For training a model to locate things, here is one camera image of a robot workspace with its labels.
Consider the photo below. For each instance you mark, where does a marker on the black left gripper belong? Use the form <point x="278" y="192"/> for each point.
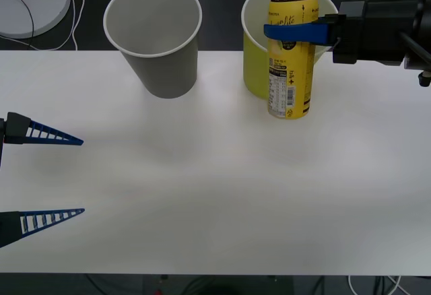
<point x="2" y="133"/>

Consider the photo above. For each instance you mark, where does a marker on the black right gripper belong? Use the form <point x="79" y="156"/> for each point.
<point x="380" y="29"/>

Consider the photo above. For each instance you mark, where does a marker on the yellow bottle with black cap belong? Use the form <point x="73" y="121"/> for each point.
<point x="293" y="69"/>

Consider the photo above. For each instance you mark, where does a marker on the yellow-green plastic bin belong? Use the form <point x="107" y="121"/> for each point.
<point x="256" y="72"/>

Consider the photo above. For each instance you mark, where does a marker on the grey plastic bin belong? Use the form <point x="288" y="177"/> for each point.
<point x="168" y="72"/>

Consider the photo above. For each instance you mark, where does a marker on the white round disc base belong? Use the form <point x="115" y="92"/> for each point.
<point x="43" y="2"/>

